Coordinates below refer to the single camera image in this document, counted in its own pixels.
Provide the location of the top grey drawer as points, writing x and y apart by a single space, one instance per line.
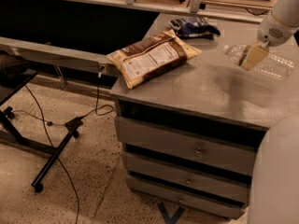
220 154

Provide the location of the grey drawer cabinet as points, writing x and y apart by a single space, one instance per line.
210 97

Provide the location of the clear plastic water bottle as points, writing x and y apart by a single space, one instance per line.
273 66

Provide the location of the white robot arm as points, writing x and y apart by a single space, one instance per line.
274 194

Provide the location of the middle grey drawer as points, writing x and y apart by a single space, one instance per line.
184 177

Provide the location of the grey metal counter rail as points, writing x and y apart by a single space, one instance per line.
70 58

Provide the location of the dark blue crumpled snack bag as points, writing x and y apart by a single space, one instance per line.
194 27

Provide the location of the white rounded gripper body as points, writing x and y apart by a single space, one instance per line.
272 30

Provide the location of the black rolling stand frame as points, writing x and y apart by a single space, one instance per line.
30 138

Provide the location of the cream flat gripper finger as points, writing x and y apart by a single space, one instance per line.
254 55

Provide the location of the brown and cream snack bag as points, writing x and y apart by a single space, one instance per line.
151 57

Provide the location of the grey drawer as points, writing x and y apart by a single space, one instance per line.
185 198
184 177
220 154

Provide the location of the bottom grey drawer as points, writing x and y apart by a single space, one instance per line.
185 198

